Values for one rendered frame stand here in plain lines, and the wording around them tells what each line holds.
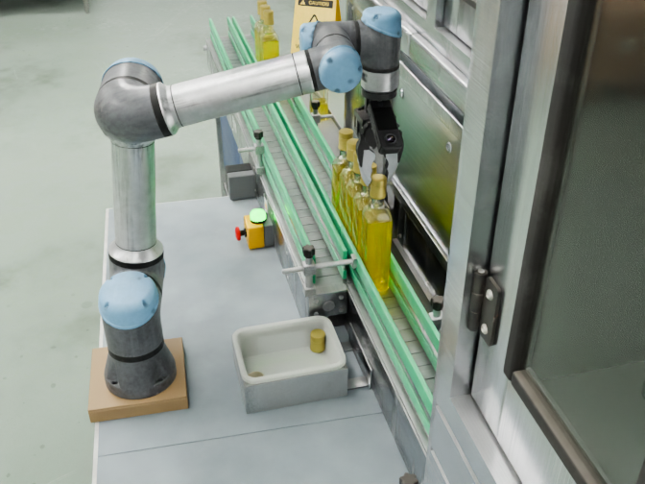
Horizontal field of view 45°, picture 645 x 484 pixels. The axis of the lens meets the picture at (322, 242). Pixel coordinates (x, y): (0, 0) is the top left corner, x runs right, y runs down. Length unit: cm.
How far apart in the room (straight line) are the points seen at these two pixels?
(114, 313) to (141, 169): 29
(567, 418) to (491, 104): 23
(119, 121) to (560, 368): 99
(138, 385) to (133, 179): 42
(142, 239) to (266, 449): 50
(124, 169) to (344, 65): 50
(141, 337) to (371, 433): 51
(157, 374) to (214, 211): 77
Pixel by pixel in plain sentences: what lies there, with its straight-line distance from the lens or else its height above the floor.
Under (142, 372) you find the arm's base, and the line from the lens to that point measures 165.
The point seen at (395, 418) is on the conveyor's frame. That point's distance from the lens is 156.
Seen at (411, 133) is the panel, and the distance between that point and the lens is 178.
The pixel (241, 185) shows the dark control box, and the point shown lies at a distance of 233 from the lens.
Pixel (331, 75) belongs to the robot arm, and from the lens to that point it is 134.
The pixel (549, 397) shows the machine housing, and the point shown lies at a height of 154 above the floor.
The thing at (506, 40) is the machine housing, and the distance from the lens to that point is 56.
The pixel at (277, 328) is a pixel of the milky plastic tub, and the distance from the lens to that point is 173.
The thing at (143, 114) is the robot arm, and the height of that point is 140.
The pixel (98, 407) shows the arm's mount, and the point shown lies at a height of 79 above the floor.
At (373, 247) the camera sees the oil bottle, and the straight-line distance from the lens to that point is 168.
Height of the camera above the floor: 195
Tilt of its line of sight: 34 degrees down
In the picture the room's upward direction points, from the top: straight up
